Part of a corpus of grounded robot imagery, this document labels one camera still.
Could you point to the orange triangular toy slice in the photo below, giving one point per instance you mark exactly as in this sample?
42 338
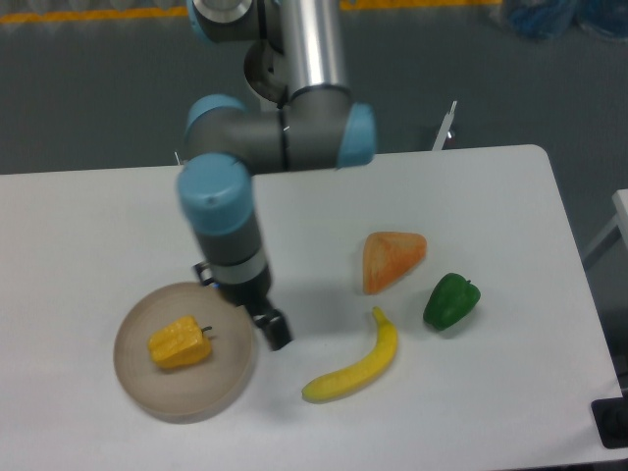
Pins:
388 256

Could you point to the beige round plate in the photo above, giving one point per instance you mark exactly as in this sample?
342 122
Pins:
194 392

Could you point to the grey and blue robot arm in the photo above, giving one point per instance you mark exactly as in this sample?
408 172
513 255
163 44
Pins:
316 125

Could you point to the white furniture at right edge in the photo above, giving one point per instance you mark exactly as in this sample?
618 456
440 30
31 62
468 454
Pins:
611 233

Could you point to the yellow toy bell pepper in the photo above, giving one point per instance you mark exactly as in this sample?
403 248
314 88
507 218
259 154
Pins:
181 343

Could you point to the blue plastic bag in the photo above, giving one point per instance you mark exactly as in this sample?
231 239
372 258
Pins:
544 20

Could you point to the green toy bell pepper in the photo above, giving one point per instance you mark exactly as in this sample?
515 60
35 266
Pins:
453 298

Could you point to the yellow toy banana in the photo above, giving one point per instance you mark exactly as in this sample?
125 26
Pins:
356 376

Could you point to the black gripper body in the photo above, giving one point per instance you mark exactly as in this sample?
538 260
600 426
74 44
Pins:
252 294

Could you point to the black device at table edge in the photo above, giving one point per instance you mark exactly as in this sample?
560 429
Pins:
611 420

